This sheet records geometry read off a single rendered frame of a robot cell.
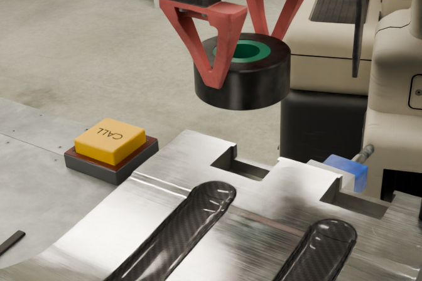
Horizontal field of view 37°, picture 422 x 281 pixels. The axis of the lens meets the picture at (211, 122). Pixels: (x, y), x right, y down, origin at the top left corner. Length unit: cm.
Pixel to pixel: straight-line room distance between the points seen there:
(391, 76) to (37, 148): 45
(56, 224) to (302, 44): 57
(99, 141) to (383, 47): 37
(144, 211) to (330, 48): 62
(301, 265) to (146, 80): 233
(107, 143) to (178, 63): 220
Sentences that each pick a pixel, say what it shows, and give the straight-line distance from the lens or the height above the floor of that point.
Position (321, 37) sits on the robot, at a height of 80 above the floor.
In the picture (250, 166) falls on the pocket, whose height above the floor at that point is 87.
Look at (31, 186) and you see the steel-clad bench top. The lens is 75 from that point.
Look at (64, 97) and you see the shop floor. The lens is 272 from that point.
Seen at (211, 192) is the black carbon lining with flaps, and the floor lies 89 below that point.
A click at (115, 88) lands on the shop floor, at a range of 273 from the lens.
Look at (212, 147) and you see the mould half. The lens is 60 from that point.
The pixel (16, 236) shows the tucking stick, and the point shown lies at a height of 80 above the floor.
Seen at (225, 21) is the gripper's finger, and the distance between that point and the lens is 44.
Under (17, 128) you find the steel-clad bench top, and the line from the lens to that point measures 87.
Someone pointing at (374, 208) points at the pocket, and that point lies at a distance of 57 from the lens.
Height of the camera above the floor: 121
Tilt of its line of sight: 30 degrees down
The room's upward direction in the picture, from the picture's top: 3 degrees counter-clockwise
